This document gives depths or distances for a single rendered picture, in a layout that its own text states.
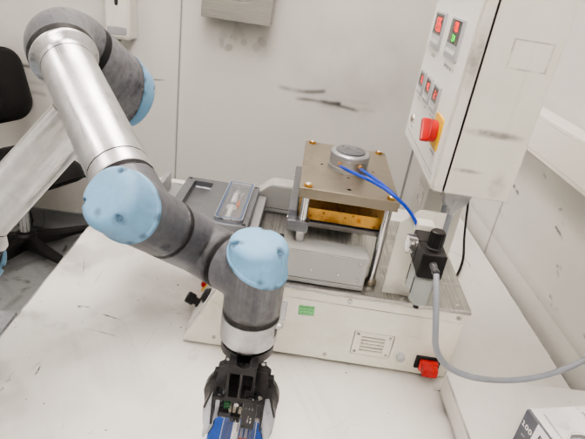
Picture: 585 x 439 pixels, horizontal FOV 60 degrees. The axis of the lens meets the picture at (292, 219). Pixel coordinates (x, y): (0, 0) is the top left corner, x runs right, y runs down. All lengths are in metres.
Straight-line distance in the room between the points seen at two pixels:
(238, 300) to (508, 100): 0.51
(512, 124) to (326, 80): 1.71
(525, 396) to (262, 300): 0.64
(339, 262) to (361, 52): 1.68
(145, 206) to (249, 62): 1.99
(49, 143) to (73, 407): 0.44
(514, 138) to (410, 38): 1.68
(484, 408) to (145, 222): 0.71
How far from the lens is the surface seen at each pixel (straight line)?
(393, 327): 1.01
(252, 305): 0.61
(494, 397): 1.07
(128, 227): 0.55
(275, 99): 2.52
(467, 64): 0.83
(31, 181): 0.96
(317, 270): 0.94
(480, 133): 0.86
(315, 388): 1.01
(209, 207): 1.04
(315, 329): 1.01
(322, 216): 0.95
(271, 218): 1.17
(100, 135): 0.64
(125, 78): 0.91
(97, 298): 1.20
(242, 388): 0.71
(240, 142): 2.59
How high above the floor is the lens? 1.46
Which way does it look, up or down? 27 degrees down
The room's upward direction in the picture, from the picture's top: 9 degrees clockwise
